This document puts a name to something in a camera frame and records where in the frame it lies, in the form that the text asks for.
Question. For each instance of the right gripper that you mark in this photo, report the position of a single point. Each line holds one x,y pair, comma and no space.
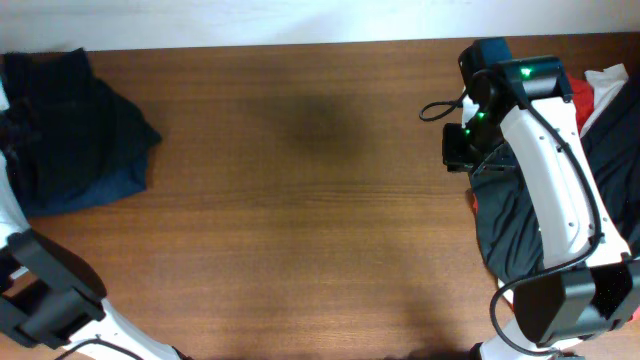
456,150

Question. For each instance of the black shorts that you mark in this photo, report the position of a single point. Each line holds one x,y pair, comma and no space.
65,127

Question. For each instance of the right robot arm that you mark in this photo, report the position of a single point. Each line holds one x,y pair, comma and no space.
519,114

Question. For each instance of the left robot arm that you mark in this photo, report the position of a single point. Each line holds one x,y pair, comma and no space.
50,296

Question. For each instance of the black garment with white letters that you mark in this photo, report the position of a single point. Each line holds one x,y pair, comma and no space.
506,225

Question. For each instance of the folded navy blue garment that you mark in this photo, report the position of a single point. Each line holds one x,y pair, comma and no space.
115,186

